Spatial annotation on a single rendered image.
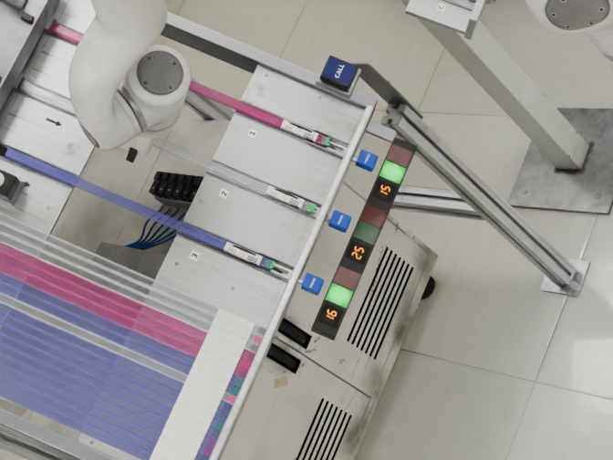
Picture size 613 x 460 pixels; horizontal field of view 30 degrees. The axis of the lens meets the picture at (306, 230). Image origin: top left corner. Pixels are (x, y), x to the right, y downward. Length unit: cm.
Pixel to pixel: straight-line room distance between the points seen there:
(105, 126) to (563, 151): 119
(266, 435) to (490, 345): 52
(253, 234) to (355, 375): 66
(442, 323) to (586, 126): 53
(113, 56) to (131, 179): 95
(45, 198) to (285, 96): 41
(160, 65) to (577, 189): 120
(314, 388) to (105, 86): 100
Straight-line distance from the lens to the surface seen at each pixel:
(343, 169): 180
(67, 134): 186
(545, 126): 239
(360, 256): 180
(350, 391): 237
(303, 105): 186
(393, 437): 247
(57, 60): 191
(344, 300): 178
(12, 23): 188
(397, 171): 184
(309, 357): 227
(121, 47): 146
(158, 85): 152
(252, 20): 356
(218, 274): 177
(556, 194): 250
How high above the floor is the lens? 190
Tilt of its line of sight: 41 degrees down
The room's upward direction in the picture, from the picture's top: 53 degrees counter-clockwise
